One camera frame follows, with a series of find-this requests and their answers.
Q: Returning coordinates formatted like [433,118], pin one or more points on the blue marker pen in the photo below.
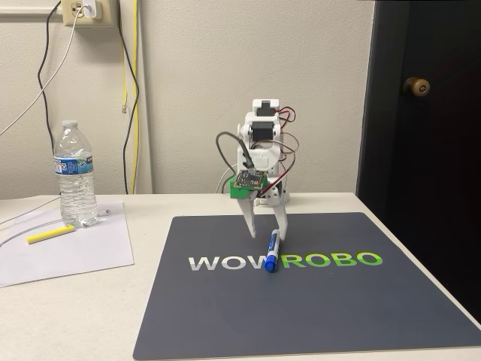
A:
[272,252]

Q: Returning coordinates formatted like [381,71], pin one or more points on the dark grey WOWROBO mat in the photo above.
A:
[300,308]

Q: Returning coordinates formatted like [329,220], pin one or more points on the dark door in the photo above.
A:
[432,188]

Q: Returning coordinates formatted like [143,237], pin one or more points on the brass door knob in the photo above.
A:
[416,86]

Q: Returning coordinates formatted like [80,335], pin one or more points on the clear plastic water bottle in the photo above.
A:
[75,176]

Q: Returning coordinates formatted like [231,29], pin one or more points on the white paper sheet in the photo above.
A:
[75,259]

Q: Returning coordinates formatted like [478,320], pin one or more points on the yellow marker pen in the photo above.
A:
[50,234]

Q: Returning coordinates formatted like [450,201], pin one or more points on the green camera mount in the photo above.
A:
[240,192]

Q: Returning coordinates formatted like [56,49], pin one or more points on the camera circuit board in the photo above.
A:
[248,179]

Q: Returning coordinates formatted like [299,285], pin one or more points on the white wall charger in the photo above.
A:
[90,8]

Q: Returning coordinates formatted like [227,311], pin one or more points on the beige wall outlet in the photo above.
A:
[73,15]

